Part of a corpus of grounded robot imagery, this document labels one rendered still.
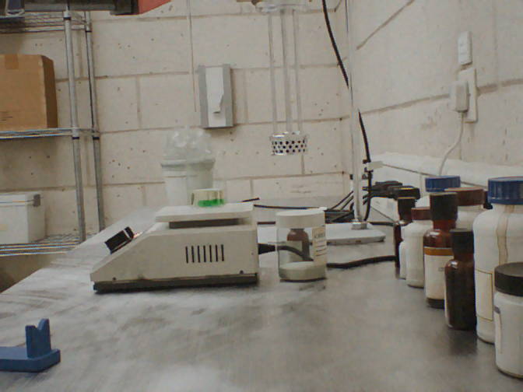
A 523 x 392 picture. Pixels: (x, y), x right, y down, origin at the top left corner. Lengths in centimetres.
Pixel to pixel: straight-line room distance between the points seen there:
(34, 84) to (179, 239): 222
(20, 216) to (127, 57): 79
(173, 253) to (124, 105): 248
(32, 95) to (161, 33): 63
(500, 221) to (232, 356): 24
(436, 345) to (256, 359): 14
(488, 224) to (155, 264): 44
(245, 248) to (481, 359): 40
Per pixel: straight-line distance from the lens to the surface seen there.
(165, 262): 96
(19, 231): 319
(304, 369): 61
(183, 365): 64
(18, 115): 313
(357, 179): 134
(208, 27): 339
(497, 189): 66
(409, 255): 90
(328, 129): 337
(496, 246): 65
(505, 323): 58
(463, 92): 135
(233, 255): 95
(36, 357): 67
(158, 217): 95
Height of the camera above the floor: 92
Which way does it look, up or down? 4 degrees down
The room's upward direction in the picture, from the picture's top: 3 degrees counter-clockwise
